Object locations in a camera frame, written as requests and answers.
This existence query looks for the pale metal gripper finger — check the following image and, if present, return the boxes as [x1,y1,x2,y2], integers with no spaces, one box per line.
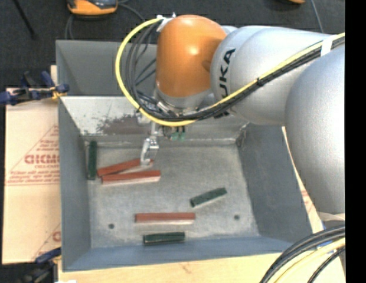
[148,139,161,165]
[140,138,152,166]

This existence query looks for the red-brown flat block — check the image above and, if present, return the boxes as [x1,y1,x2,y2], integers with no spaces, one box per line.
[134,212,197,225]
[100,169,162,186]
[96,157,155,178]

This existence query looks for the grey metal bin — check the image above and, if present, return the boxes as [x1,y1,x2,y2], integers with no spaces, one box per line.
[55,39,316,272]

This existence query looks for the dark green flat block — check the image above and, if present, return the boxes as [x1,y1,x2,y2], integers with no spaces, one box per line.
[142,231,187,246]
[189,187,228,209]
[86,140,99,181]

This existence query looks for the brown cardboard board, red print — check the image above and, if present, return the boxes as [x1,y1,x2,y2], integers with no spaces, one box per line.
[1,65,63,265]

